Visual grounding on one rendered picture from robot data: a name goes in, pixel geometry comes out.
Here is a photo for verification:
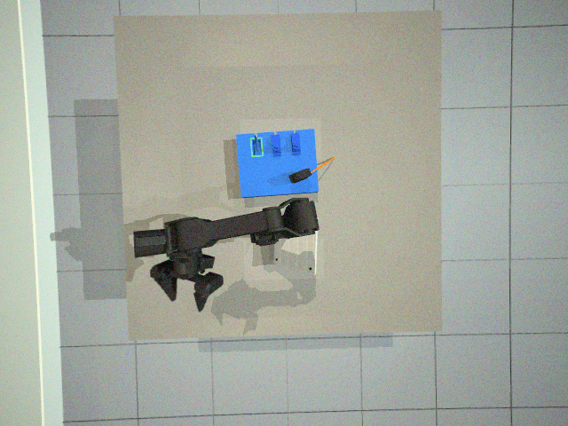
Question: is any blue rectangular deck plate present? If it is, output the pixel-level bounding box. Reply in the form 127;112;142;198
236;129;319;198

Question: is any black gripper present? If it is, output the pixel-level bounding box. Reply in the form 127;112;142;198
150;251;224;312

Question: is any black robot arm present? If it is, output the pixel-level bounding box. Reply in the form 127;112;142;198
133;198;319;258

